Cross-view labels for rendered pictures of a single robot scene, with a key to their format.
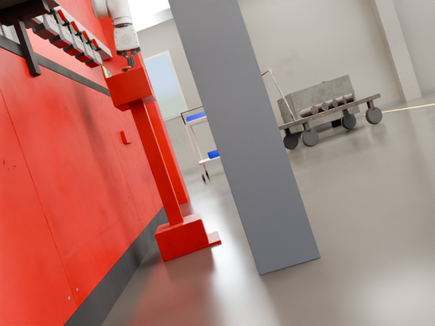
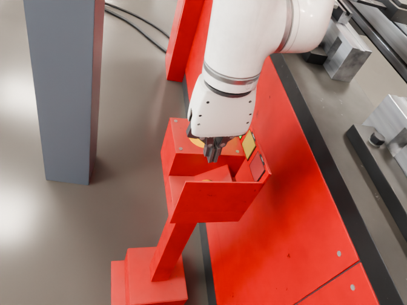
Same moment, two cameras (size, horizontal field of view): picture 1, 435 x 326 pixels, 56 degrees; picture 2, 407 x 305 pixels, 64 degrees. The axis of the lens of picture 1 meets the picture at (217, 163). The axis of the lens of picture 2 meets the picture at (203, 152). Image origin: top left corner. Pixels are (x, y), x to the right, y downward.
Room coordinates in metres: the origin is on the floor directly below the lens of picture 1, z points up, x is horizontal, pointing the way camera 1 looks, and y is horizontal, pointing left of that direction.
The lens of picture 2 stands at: (2.21, 0.03, 1.26)
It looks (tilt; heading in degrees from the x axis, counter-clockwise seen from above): 45 degrees down; 156
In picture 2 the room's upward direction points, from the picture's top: 23 degrees clockwise
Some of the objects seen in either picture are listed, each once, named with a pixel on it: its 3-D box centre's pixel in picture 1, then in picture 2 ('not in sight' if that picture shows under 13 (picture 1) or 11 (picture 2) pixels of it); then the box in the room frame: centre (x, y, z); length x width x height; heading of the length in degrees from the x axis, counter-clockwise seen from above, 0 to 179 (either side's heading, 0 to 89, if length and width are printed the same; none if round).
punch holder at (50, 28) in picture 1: (41, 17); not in sight; (2.09, 0.60, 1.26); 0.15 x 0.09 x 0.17; 179
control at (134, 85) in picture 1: (129, 83); (208, 161); (1.77, 0.25, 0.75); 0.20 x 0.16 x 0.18; 3
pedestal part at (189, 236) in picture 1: (188, 233); (147, 279); (1.77, 0.22, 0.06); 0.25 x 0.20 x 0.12; 93
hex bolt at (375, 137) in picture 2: not in sight; (377, 139); (1.82, 0.55, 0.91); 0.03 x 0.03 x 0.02
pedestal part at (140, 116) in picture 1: (156, 163); (174, 237); (1.77, 0.25, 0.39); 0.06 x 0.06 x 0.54; 3
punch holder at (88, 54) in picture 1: (81, 46); not in sight; (2.69, 0.59, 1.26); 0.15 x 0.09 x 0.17; 179
